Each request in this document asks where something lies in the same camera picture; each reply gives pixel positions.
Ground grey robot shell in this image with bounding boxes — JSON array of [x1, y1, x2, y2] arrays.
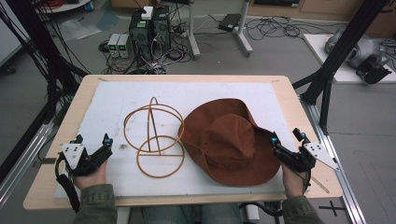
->
[[324, 28, 389, 70]]

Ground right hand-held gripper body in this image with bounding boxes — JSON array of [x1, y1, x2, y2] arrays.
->
[[281, 141, 341, 174]]

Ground black computer tower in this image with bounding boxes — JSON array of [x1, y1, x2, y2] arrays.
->
[[151, 5, 172, 52], [128, 10, 154, 61]]

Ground black frame with cables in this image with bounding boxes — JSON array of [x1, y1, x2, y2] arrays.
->
[[0, 0, 90, 185]]

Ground black cable under table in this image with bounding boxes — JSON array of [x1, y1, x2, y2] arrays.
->
[[238, 201, 284, 218]]

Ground wooden table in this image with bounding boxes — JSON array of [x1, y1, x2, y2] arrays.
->
[[22, 74, 344, 211]]

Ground grey power supply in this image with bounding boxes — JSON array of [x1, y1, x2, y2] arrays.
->
[[106, 33, 122, 58], [118, 34, 134, 59]]

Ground tan wire hat stand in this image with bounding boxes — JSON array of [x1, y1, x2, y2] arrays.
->
[[122, 96, 186, 179]]

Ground black frame post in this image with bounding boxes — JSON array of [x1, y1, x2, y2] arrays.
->
[[291, 0, 391, 135]]

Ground white foam mat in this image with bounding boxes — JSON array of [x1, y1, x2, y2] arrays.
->
[[54, 81, 298, 199]]

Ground loose black floor cables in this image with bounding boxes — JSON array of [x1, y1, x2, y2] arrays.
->
[[245, 16, 345, 42]]

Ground thin wooden stick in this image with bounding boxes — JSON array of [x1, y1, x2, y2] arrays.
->
[[311, 175, 331, 194]]

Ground white platform board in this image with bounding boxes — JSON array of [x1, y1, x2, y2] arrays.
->
[[303, 33, 396, 85]]

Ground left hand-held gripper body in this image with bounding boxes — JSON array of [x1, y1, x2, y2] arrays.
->
[[60, 138, 108, 177]]

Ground person's right hand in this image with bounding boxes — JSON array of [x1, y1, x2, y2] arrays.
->
[[281, 163, 308, 199]]

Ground aluminium rail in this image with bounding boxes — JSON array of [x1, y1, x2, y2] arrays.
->
[[0, 121, 55, 208], [299, 94, 368, 224]]

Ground person's legs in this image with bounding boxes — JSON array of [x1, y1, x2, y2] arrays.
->
[[142, 203, 245, 224]]

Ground black gripper strap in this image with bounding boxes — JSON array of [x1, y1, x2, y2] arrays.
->
[[54, 154, 81, 215]]

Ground brown wide-brim hat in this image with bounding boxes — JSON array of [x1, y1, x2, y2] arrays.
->
[[177, 98, 282, 187]]

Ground person's left hand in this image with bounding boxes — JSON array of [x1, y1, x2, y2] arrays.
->
[[73, 161, 108, 191]]

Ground clear plastic sheet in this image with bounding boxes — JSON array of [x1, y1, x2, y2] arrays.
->
[[58, 18, 103, 42]]

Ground black device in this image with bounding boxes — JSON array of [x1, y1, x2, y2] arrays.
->
[[355, 55, 393, 85]]

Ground grey desk leg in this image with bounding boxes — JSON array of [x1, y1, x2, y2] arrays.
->
[[236, 0, 254, 58], [186, 0, 202, 61]]

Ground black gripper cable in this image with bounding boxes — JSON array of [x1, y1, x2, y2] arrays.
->
[[302, 169, 313, 193]]

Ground small white box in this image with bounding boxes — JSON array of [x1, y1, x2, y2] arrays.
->
[[141, 6, 154, 21]]

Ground flat black box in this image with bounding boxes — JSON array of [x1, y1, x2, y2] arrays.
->
[[218, 13, 243, 33]]

